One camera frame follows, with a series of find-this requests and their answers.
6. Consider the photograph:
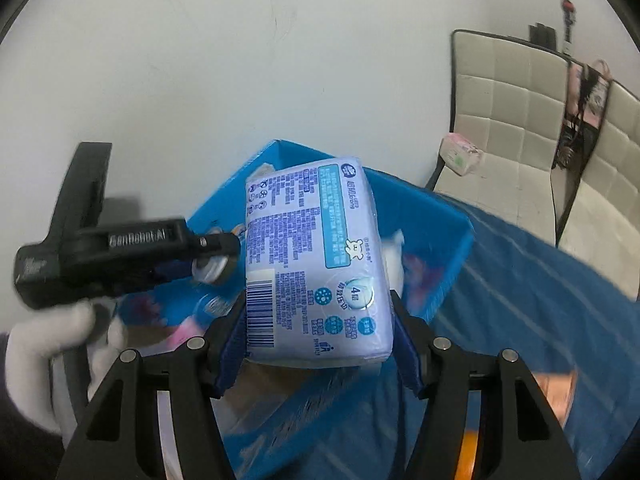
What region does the blue tissue pack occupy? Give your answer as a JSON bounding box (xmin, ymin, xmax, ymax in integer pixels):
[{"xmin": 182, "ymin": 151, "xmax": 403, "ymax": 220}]
[{"xmin": 244, "ymin": 156, "xmax": 396, "ymax": 370}]

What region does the small round silver tin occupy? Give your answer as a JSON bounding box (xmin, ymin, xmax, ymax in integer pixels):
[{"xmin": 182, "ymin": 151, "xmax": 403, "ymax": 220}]
[{"xmin": 192, "ymin": 255, "xmax": 234, "ymax": 286}]

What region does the pink tissue pack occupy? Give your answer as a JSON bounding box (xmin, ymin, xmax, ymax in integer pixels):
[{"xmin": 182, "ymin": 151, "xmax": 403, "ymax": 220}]
[{"xmin": 440, "ymin": 132, "xmax": 484, "ymax": 177}]

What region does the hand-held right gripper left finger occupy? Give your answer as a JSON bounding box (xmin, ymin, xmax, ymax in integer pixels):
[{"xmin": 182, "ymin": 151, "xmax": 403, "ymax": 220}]
[{"xmin": 56, "ymin": 290, "xmax": 249, "ymax": 480}]

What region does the cream quilted chair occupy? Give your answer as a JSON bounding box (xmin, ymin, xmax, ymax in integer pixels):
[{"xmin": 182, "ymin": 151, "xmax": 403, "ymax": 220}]
[
  {"xmin": 555, "ymin": 80, "xmax": 640, "ymax": 302},
  {"xmin": 425, "ymin": 29, "xmax": 573, "ymax": 248}
]

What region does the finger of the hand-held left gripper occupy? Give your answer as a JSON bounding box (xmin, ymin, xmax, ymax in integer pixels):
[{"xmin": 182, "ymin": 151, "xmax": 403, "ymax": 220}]
[{"xmin": 187, "ymin": 230, "xmax": 244, "ymax": 272}]

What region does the person's left forearm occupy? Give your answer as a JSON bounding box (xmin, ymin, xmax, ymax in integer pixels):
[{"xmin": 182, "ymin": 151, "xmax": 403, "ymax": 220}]
[{"xmin": 0, "ymin": 332, "xmax": 66, "ymax": 480}]

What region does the blue cardboard box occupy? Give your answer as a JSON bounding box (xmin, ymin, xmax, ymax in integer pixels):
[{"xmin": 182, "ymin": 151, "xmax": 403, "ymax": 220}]
[{"xmin": 112, "ymin": 139, "xmax": 476, "ymax": 480}]

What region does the person's left hand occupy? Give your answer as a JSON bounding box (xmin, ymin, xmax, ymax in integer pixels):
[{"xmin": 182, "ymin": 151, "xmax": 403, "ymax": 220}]
[{"xmin": 5, "ymin": 302, "xmax": 128, "ymax": 433}]

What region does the pink bag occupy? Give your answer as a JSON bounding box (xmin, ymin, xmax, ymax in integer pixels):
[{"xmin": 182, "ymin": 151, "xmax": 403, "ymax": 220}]
[{"xmin": 552, "ymin": 59, "xmax": 614, "ymax": 171}]

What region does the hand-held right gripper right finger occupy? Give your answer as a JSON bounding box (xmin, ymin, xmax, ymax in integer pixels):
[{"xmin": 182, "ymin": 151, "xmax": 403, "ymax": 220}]
[{"xmin": 389, "ymin": 290, "xmax": 576, "ymax": 480}]

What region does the orange snack packet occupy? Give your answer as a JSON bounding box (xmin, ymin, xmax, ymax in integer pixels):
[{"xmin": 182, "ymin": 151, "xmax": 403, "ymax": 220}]
[{"xmin": 530, "ymin": 369, "xmax": 579, "ymax": 423}]

